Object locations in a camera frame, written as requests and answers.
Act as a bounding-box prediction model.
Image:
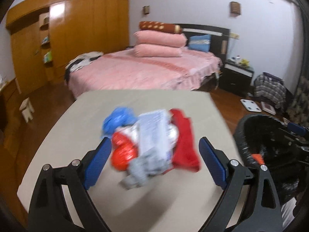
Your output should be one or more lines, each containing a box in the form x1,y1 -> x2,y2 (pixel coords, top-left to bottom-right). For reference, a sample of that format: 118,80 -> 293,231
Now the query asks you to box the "lower pink folded quilt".
134,43 -> 182,58

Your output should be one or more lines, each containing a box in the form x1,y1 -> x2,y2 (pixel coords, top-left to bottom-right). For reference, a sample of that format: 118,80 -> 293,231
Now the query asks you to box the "pink covered bed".
66,48 -> 222,98

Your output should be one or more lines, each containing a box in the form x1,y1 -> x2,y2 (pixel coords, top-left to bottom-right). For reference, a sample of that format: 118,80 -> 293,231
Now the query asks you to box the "blue cushion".
188,35 -> 211,52

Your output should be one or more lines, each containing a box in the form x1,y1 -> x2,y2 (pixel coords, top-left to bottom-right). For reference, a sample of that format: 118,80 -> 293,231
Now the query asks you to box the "grey pink sock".
120,148 -> 171,190

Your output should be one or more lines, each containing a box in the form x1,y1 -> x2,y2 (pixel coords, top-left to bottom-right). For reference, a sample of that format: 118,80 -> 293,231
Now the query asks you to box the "white plastic bag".
116,123 -> 179,149

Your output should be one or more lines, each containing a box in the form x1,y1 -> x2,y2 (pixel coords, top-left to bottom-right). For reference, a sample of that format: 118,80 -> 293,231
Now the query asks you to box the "red plastic bag ball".
111,131 -> 138,171

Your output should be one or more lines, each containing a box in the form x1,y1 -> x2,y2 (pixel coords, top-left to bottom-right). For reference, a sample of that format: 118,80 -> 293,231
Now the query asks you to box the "orange mesh net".
251,154 -> 265,166

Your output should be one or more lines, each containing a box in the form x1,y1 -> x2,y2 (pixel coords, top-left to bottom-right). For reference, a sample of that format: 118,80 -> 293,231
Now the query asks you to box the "dark headboard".
179,24 -> 230,62

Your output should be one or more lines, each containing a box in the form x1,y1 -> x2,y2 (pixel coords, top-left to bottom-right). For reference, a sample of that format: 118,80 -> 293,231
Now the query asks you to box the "blue plastic bag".
101,107 -> 138,139

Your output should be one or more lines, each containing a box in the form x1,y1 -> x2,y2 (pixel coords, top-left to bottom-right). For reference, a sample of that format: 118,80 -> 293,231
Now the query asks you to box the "dark nightstand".
219,60 -> 255,97

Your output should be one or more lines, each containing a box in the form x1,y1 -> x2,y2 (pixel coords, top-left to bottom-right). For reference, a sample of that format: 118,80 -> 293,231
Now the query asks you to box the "black-lined trash bin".
234,114 -> 308,203

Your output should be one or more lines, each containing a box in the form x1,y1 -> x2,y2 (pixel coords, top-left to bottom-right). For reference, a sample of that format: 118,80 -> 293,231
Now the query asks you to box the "plaid clothes pile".
254,72 -> 286,109

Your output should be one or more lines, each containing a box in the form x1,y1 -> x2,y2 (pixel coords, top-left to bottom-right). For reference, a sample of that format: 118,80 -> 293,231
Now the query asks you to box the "white bathroom scale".
240,99 -> 262,113

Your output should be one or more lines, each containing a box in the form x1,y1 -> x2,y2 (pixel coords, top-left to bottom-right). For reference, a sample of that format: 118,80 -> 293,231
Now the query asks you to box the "white medicine box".
138,109 -> 173,162

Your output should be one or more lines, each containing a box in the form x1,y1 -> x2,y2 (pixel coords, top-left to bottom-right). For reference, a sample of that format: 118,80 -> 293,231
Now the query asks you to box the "left wall lamp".
143,5 -> 150,15

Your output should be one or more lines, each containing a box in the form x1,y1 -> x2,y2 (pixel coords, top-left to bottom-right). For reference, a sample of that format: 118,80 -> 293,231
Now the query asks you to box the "yellow plush toy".
239,59 -> 250,67

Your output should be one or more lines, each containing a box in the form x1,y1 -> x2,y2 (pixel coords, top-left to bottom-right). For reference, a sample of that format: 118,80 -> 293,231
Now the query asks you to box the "brown dotted bolster pillow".
139,21 -> 183,34

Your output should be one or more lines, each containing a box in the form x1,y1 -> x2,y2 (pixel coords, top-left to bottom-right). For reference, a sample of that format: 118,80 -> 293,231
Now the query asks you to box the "wall lamp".
143,5 -> 150,15
229,1 -> 241,17

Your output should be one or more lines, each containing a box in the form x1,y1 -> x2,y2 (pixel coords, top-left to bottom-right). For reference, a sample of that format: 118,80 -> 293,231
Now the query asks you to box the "small white stool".
19,98 -> 35,123

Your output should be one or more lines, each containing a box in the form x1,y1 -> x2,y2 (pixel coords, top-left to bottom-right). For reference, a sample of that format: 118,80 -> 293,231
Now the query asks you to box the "red cloth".
170,108 -> 201,172

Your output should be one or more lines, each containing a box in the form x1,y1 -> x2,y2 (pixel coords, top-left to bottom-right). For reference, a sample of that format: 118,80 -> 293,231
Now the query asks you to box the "right wall lamp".
229,1 -> 241,17

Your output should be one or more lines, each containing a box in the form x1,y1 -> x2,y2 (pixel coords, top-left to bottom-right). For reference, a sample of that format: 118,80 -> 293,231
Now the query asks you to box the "wooden wardrobe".
6,0 -> 129,94

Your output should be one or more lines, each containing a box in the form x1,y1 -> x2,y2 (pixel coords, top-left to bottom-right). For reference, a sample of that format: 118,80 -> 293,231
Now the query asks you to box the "patterned curtain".
284,0 -> 309,126

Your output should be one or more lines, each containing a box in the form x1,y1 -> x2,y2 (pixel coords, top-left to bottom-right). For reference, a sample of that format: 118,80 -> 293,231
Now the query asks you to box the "clothes pile on bed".
65,51 -> 104,84

